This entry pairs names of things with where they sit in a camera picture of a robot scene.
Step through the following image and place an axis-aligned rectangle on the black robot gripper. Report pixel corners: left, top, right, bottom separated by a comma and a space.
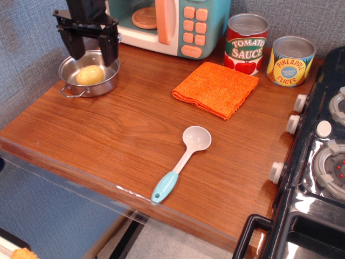
53, 1, 120, 66

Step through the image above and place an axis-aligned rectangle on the yellow toy potato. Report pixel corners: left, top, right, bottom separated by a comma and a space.
76, 65, 104, 85

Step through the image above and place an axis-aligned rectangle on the small stainless steel pot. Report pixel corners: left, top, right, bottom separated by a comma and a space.
58, 50, 120, 98

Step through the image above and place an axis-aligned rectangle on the teal and pink toy microwave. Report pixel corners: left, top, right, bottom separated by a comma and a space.
106, 1, 231, 59

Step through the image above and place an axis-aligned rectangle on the folded orange cloth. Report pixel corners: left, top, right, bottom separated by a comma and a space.
172, 62, 259, 120

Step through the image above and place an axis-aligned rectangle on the tomato sauce can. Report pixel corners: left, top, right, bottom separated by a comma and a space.
224, 13, 270, 76

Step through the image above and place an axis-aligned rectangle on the pineapple slices can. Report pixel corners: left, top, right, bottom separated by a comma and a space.
266, 36, 316, 87

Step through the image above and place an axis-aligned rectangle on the orange fuzzy object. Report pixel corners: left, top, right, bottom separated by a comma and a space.
10, 248, 38, 259

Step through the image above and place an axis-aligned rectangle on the black toy stove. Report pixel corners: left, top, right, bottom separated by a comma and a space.
233, 47, 344, 258

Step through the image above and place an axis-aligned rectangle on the white ladle with teal handle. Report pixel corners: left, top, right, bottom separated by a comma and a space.
151, 126, 212, 203

